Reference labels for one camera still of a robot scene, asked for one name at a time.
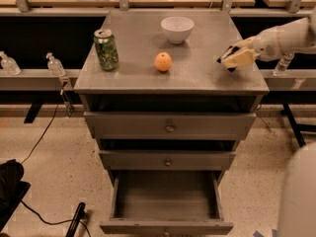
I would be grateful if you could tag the clear plastic water bottle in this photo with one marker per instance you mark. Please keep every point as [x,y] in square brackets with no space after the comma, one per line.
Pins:
[283,64]

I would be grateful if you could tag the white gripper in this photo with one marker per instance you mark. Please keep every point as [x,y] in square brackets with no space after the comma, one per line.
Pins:
[271,45]

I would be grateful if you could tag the black tube on floor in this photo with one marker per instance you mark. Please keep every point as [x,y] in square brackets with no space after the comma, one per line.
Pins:
[78,215]

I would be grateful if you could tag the white bowl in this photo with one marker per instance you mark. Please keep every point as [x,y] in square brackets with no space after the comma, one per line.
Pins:
[177,29]

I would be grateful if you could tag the clear pump bottle far left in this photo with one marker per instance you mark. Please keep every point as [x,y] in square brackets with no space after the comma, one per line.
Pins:
[9,64]

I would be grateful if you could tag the grey metal drawer cabinet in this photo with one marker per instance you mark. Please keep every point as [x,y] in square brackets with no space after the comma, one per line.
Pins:
[195,83]

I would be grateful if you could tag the black rxbar chocolate wrapper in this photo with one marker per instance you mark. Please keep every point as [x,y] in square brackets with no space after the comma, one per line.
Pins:
[228,58]

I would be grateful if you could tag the green soda can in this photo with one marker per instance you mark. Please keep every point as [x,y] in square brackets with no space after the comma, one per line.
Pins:
[105,45]

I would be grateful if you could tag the black equipment lower left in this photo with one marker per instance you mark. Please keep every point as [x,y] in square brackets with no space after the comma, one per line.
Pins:
[12,189]

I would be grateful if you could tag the grey top drawer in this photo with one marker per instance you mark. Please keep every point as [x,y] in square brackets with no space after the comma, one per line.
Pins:
[174,126]

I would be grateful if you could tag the grey metal rail shelf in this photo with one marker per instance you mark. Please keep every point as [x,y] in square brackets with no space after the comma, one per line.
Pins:
[29,80]

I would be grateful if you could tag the clear pump sanitizer bottle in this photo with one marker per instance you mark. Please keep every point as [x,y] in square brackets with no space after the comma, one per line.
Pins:
[54,65]

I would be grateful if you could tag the black table leg with caster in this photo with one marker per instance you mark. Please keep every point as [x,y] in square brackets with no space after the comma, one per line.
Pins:
[297,128]

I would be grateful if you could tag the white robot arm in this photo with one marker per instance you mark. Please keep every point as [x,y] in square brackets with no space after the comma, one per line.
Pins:
[297,208]

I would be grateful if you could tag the grey open bottom drawer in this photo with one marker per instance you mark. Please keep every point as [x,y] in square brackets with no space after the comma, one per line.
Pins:
[166,203]

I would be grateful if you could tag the orange fruit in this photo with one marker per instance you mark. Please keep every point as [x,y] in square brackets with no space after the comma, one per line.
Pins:
[163,61]

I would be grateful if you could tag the grey middle drawer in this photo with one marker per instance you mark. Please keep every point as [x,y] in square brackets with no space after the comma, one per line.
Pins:
[167,160]

